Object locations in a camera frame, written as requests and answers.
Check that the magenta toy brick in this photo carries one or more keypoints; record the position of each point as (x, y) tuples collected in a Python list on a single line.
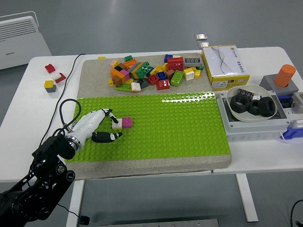
[(125, 74)]

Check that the dark grey toy brick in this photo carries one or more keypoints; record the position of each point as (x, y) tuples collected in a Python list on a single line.
[(143, 83)]

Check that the white yellow cardboard box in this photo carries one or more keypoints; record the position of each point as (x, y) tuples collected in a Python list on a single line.
[(225, 63)]

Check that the lime green toy brick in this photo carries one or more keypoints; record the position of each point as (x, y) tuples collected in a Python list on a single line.
[(177, 78)]

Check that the silver floor socket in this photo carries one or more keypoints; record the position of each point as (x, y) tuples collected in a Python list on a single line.
[(204, 45), (200, 36)]

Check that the blue plastic block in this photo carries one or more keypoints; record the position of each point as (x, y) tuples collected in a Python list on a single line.
[(292, 133)]

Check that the small dark green brick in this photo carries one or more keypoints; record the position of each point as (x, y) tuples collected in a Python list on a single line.
[(128, 58), (201, 67)]

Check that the small black nut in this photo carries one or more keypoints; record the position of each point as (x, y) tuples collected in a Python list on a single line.
[(252, 111)]

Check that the grey three-stud toy brick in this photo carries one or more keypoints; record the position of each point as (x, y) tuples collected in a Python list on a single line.
[(192, 62)]

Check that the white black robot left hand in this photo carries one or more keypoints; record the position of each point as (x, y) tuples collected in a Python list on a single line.
[(87, 124)]

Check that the blue toy brick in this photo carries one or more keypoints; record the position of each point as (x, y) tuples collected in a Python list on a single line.
[(168, 58), (161, 75)]

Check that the grey block base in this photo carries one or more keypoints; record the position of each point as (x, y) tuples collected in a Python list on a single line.
[(267, 82)]

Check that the flat white toy brick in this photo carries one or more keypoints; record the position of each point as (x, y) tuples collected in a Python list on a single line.
[(176, 56)]

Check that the flat yellow toy brick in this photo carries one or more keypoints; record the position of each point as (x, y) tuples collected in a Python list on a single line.
[(101, 57)]

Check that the glossy red toy brick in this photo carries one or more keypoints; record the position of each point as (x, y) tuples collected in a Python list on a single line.
[(163, 84)]

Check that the blue flat plate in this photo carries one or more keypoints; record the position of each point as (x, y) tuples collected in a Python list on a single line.
[(286, 96)]

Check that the small red toy brick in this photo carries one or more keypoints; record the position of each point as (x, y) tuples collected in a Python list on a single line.
[(152, 79)]

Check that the orange cylinder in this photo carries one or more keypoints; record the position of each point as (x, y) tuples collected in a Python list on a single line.
[(284, 74)]

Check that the brown toy brick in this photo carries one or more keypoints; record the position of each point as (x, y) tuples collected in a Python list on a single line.
[(117, 80), (169, 74), (121, 66)]

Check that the grey-brown mat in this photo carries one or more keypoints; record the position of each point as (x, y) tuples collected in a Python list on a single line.
[(142, 166)]

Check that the dark brown packet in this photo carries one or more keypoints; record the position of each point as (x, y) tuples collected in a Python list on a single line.
[(245, 92)]

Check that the flat green long brick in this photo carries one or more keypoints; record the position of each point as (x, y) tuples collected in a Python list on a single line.
[(123, 87)]

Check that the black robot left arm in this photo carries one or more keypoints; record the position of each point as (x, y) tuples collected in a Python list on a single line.
[(47, 153)]

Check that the small white toy brick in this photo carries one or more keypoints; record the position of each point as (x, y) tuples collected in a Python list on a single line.
[(56, 75)]

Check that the grey sloped toy brick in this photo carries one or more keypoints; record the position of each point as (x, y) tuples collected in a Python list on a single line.
[(51, 89)]

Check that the grey white clamp piece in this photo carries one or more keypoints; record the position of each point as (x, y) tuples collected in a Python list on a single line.
[(297, 100)]

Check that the large black nut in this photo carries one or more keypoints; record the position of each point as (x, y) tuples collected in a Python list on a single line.
[(267, 107), (236, 107)]

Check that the red sloped toy brick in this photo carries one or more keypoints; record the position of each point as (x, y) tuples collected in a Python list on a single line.
[(62, 78)]

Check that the striped green orange brick stack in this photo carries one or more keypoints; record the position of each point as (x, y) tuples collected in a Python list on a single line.
[(140, 70)]

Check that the white panel heater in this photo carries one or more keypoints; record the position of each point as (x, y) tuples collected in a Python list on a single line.
[(19, 40)]

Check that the white bowl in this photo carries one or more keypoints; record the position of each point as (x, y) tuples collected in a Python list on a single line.
[(251, 88)]

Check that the white orange toy brick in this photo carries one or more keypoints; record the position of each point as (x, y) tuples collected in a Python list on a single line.
[(135, 86)]

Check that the yellow orange toy brick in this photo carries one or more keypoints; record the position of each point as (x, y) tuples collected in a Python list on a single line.
[(165, 67)]

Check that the white table leg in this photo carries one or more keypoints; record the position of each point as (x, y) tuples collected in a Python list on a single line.
[(246, 196), (75, 201)]

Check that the white yellow toy brick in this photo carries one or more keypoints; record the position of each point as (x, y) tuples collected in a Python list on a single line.
[(189, 74)]

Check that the large red toy brick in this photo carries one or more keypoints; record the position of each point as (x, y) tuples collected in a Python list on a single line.
[(175, 63)]

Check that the grey plastic junction box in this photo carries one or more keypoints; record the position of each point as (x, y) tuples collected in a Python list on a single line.
[(251, 128)]

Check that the green studded baseplate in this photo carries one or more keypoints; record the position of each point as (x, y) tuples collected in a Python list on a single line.
[(165, 132)]

